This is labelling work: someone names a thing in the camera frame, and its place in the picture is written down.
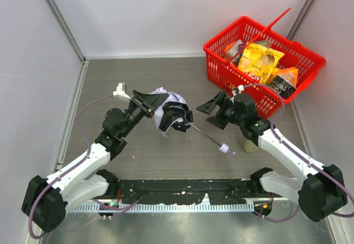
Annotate lavender folding umbrella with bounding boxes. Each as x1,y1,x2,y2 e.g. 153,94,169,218
152,87,236,156

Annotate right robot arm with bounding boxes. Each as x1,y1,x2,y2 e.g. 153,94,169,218
197,92,348,222

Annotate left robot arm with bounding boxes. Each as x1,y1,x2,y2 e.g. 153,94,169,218
22,90,169,239

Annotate red plastic shopping basket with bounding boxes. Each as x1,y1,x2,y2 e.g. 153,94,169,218
203,16,326,104

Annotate pale yellow bottle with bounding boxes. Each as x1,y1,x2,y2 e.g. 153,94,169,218
244,140,259,153

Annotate yellow chips bag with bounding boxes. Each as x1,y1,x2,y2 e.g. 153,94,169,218
238,43,285,85

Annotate orange snack packet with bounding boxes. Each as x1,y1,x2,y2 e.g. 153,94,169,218
223,39,243,63

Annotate black and orange snack bag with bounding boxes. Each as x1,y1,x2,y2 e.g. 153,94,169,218
268,67,298,99

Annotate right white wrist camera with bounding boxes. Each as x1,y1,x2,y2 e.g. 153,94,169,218
231,85,244,97

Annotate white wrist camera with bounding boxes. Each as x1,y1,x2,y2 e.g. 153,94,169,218
113,82,131,102
231,85,244,97

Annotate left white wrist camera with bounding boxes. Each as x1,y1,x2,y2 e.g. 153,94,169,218
113,82,131,102

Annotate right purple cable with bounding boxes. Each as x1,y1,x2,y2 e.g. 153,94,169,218
240,83,354,223

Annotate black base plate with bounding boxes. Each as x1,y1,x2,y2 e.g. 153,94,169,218
106,178,284,205

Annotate slotted cable duct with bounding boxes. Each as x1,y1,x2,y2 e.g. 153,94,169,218
71,201,254,214

